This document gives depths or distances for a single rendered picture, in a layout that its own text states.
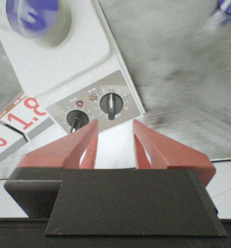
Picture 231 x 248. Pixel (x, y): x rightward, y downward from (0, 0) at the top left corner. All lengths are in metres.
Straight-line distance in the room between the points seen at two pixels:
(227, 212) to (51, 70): 0.33
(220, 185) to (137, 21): 0.29
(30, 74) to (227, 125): 0.28
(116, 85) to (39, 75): 0.09
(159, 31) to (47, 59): 0.17
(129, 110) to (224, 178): 0.18
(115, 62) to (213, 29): 0.15
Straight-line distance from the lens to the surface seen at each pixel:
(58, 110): 0.21
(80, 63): 0.17
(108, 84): 0.18
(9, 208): 0.45
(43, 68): 0.19
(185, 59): 0.25
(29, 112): 0.30
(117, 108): 0.19
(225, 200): 0.31
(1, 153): 0.40
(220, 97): 0.26
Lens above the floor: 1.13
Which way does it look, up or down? 75 degrees down
